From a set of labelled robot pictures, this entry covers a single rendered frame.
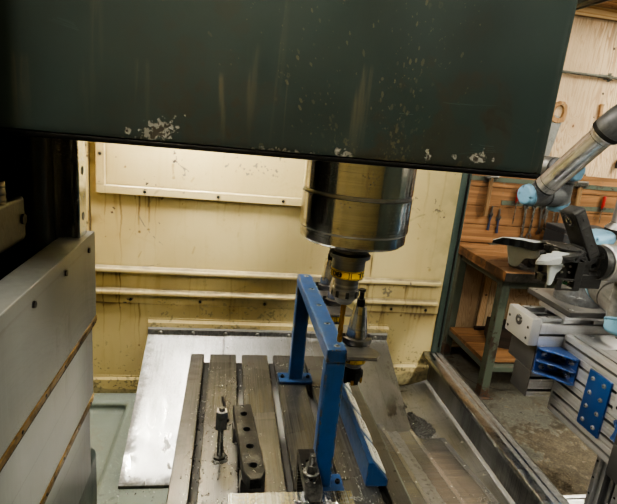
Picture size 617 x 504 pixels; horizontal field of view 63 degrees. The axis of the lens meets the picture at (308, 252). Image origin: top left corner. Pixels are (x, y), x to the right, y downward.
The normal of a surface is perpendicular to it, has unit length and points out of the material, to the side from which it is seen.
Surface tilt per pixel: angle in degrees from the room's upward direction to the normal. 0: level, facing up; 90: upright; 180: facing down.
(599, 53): 90
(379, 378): 24
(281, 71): 90
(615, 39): 89
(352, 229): 90
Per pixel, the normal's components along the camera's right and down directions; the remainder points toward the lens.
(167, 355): 0.14, -0.76
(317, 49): 0.14, 0.27
